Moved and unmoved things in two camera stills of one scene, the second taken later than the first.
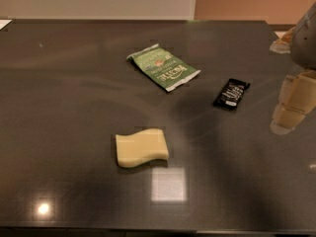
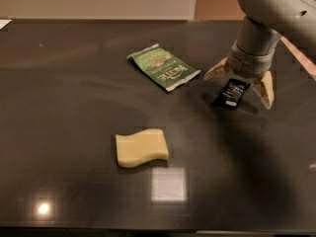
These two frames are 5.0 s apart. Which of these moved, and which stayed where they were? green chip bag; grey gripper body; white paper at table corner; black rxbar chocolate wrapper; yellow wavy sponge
Moved: grey gripper body
Stayed: yellow wavy sponge; white paper at table corner; green chip bag; black rxbar chocolate wrapper
